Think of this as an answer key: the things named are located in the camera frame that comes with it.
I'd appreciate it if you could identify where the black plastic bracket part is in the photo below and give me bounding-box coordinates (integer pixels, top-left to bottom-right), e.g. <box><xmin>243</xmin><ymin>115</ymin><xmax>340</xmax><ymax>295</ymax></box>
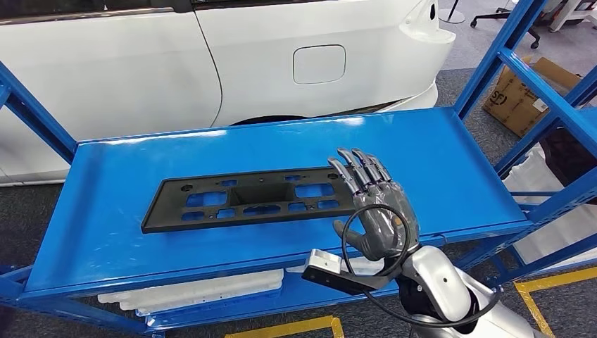
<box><xmin>140</xmin><ymin>165</ymin><xmax>363</xmax><ymax>234</ymax></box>

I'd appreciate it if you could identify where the white car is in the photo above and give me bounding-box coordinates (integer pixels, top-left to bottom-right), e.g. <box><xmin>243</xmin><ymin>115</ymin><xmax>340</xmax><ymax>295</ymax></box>
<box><xmin>0</xmin><ymin>0</ymin><xmax>457</xmax><ymax>187</ymax></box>

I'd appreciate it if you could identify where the black office chair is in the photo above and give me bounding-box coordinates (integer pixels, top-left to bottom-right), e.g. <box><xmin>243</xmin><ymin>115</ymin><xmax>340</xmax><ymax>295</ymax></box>
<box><xmin>470</xmin><ymin>0</ymin><xmax>542</xmax><ymax>50</ymax></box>

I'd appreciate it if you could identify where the stanchion with white base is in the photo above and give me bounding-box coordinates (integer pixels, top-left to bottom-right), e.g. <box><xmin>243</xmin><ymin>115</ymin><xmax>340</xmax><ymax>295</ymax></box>
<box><xmin>438</xmin><ymin>0</ymin><xmax>466</xmax><ymax>24</ymax></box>

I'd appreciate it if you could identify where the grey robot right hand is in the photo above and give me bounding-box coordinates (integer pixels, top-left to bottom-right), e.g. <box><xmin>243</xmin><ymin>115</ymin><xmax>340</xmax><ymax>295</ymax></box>
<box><xmin>327</xmin><ymin>147</ymin><xmax>421</xmax><ymax>262</ymax></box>

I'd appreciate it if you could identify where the white table frame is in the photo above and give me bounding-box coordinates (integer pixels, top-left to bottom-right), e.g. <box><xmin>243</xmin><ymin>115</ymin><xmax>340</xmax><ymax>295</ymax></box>
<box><xmin>548</xmin><ymin>0</ymin><xmax>597</xmax><ymax>34</ymax></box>

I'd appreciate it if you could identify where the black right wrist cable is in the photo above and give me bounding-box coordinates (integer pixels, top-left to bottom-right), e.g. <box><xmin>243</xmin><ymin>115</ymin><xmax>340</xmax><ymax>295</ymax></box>
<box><xmin>341</xmin><ymin>204</ymin><xmax>502</xmax><ymax>329</ymax></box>

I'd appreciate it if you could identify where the brown cardboard box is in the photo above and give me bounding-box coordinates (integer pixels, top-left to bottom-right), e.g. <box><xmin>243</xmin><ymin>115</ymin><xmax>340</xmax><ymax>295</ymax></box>
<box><xmin>482</xmin><ymin>56</ymin><xmax>582</xmax><ymax>137</ymax></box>

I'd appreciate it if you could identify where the small white plastic crate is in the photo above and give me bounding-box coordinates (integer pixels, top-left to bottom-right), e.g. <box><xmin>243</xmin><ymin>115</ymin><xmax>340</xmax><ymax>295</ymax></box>
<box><xmin>285</xmin><ymin>256</ymin><xmax>388</xmax><ymax>276</ymax></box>

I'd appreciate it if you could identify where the large white plastic crate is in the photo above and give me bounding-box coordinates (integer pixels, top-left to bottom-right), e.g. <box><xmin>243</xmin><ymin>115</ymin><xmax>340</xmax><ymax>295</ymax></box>
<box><xmin>503</xmin><ymin>143</ymin><xmax>597</xmax><ymax>266</ymax></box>

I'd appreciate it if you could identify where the black plastic tray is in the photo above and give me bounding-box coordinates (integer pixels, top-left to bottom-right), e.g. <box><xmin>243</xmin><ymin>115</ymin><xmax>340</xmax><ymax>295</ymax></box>
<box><xmin>540</xmin><ymin>125</ymin><xmax>597</xmax><ymax>206</ymax></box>

